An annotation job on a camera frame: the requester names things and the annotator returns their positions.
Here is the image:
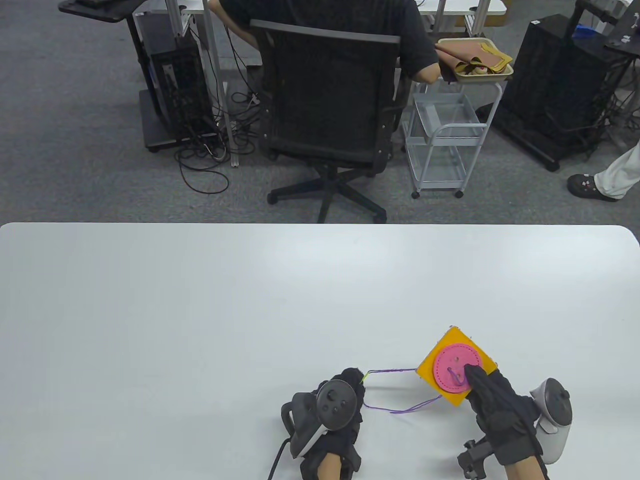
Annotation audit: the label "black equipment rack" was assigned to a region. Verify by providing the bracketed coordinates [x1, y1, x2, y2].
[572, 0, 640, 56]

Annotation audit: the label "person's left forearm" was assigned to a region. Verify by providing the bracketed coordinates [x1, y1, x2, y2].
[316, 449, 347, 480]

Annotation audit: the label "black equipment cabinet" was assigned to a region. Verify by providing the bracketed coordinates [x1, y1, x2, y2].
[475, 14, 633, 172]

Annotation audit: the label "brown cardboard box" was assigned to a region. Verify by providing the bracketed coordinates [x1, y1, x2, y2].
[455, 0, 513, 28]

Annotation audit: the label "yellow felt square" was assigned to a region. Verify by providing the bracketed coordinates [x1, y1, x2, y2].
[416, 326, 500, 407]

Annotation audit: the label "tangled black cables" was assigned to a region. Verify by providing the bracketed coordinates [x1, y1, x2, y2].
[174, 90, 263, 195]
[595, 65, 640, 158]

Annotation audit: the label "white wire trolley cart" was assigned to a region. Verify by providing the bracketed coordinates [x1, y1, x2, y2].
[402, 77, 503, 200]

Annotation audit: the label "dark brown small table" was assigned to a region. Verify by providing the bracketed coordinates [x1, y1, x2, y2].
[439, 60, 473, 83]

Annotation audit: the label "black mesh office chair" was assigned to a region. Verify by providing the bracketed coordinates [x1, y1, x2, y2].
[249, 19, 404, 224]

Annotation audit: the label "white desk with metal legs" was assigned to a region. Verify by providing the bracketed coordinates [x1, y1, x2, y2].
[132, 0, 508, 168]

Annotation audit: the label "person's right hand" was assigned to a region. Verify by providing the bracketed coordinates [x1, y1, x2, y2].
[464, 364, 544, 468]

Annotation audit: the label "beige plastic tray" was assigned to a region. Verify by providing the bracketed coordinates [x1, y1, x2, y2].
[437, 36, 515, 83]

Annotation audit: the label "pink felt button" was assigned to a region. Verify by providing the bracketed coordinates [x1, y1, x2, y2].
[432, 344, 483, 396]

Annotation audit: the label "person's right forearm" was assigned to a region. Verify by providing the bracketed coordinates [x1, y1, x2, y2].
[502, 456, 549, 480]

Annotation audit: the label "black computer tower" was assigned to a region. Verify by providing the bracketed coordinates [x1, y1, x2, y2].
[149, 35, 215, 136]

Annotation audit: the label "brown cloth pieces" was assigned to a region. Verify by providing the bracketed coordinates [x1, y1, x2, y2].
[434, 41, 513, 73]

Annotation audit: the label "person's left hand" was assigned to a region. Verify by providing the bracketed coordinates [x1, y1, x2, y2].
[299, 367, 366, 480]

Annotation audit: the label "purple thread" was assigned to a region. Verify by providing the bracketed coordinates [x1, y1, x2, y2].
[362, 367, 471, 415]

